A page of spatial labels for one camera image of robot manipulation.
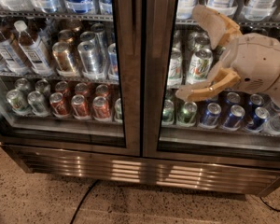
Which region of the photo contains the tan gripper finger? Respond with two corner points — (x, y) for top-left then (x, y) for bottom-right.
(192, 5), (242, 49)
(175, 62), (241, 102)

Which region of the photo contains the fridge glass door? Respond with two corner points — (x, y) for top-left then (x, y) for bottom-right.
(143, 0), (280, 170)
(0, 0), (141, 156)

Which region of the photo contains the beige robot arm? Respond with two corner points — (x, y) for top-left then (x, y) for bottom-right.
(175, 5), (280, 108)

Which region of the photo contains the steel fridge base grille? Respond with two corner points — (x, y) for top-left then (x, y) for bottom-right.
(0, 143), (280, 197)

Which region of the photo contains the white green can centre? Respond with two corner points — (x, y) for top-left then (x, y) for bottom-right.
(187, 49), (213, 84)

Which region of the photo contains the blue can lower left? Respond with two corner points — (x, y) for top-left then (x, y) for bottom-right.
(199, 103), (221, 129)

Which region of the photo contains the blue can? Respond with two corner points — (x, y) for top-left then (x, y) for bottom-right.
(221, 105), (245, 131)
(199, 103), (221, 129)

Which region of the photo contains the blue can lower right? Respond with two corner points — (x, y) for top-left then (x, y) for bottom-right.
(221, 105), (245, 131)

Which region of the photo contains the green can lower shelf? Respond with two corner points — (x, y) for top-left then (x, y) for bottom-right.
(177, 102), (198, 127)

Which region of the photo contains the red soda can right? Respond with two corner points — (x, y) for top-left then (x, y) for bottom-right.
(92, 96), (111, 119)

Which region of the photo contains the red soda can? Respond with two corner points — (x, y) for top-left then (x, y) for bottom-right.
(92, 96), (111, 119)
(71, 94), (91, 119)
(49, 92), (70, 118)

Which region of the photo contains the silver soda can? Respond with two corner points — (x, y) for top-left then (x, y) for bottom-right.
(77, 41), (105, 79)

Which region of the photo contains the red soda can middle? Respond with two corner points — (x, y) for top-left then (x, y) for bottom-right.
(71, 94), (91, 119)

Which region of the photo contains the gold soda can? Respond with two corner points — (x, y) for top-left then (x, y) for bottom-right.
(52, 41), (79, 77)

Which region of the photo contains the red soda can left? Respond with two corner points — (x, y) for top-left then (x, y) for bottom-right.
(49, 92), (70, 118)

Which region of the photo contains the brown tea bottle right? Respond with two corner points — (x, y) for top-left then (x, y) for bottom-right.
(14, 21), (54, 77)

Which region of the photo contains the brown tea bottle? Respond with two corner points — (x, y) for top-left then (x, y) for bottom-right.
(0, 24), (30, 75)
(14, 21), (54, 77)

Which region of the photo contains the green silver can left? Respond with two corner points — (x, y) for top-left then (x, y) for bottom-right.
(6, 89), (31, 115)

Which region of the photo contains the brown tea bottle left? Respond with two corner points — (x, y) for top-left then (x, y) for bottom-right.
(0, 24), (30, 75)

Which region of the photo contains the black cable at right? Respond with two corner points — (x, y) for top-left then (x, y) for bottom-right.
(259, 196), (280, 213)

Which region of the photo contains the black floor cable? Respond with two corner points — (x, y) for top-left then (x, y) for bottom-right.
(69, 179), (101, 224)

